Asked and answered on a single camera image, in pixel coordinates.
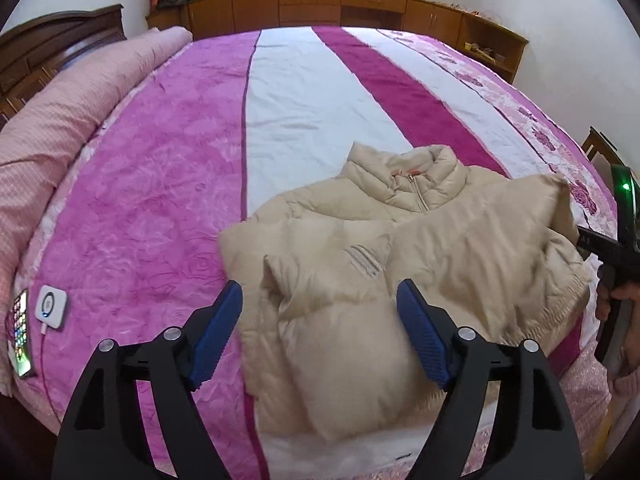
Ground beige puffer jacket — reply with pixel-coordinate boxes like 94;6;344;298
219;141;592;442

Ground dark wooden headboard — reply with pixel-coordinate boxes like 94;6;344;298
0;4;126;126

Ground pink striped bedspread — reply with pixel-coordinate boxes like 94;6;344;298
0;25;626;480

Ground brown wooden cabinet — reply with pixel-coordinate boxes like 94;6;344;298
146;0;530;86

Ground smartphone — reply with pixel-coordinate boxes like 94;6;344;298
6;290;36;378

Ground white power bank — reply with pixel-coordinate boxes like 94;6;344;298
36;285;68;332

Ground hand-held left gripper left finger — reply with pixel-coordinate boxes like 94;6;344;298
51;280;244;480

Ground wooden chair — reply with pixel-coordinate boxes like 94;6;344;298
581;126;621;181

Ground small yellow shelf objects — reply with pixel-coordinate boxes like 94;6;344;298
464;42;503;63

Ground person's right hand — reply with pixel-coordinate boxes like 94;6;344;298
595;280;640;377

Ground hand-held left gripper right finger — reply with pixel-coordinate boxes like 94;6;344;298
396;279;586;480

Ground rolled pink quilt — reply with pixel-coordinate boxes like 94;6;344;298
0;26;193;311

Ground person's right forearm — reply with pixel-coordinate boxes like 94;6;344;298
611;365;640;398

